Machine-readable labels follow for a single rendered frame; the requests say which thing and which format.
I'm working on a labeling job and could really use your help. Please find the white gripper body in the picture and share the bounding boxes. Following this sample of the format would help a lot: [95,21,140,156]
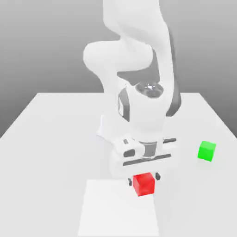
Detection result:
[121,152,174,176]

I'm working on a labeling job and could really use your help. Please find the small red cube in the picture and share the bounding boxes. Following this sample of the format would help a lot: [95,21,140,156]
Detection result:
[132,172,156,197]

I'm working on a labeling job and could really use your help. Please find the small green cube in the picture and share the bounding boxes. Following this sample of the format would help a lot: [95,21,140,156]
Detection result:
[197,140,217,162]

